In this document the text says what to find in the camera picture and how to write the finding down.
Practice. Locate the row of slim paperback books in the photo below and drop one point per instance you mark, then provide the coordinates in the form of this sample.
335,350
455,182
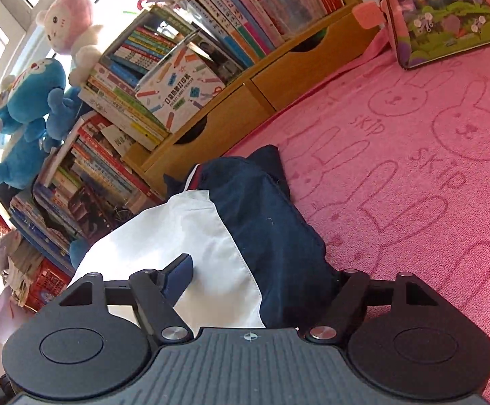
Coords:
249,4

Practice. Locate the row of large books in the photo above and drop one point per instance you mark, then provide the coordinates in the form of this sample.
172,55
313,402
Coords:
88,164

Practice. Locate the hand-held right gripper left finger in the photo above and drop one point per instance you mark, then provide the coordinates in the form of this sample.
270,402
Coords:
179,276

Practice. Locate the blue plush ball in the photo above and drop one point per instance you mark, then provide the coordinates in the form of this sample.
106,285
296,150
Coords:
79,253

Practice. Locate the pink rabbit print blanket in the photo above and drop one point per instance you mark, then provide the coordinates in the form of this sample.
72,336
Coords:
418,177

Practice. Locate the pink and white plush toy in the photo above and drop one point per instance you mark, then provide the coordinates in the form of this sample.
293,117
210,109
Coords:
65,21

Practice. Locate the white framed window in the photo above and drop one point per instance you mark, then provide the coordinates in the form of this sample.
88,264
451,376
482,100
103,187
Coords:
4,17

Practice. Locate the pink triangular bag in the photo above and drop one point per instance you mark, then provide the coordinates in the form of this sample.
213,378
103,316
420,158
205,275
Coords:
447,12

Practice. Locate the white box with colourful print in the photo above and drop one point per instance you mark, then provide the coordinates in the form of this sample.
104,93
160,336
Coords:
177,88

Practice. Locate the wooden drawer organizer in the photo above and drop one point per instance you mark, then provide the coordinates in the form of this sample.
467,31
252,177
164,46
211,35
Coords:
270,93

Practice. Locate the stack of paper workbooks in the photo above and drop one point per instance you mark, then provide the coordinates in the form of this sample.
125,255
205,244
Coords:
19,265

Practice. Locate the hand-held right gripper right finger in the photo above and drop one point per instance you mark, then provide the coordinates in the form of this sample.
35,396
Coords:
350,299

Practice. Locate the blue cat plush toy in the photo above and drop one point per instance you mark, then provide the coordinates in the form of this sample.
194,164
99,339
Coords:
38,84

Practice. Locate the navy and white jacket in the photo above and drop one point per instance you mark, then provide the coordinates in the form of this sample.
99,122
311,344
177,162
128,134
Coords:
270,236

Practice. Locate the small red ornament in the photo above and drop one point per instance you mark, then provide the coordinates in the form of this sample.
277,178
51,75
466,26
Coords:
143,2

